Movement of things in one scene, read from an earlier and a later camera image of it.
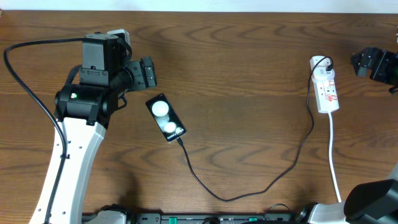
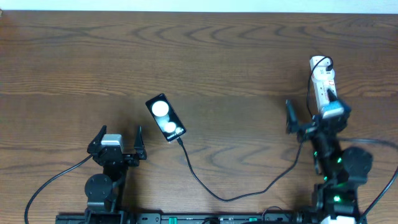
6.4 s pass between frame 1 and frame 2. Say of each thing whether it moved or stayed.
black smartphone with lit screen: stayed
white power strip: stayed
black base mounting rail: stayed
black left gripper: moved
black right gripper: moved
